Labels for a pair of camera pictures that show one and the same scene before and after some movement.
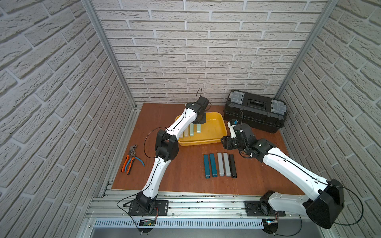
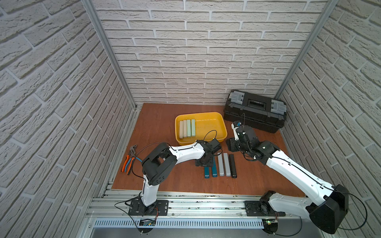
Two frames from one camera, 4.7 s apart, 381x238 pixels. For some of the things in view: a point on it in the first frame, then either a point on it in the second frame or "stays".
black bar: (232, 166) stays
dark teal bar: (207, 166) stays
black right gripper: (226, 143) stays
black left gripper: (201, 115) -> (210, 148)
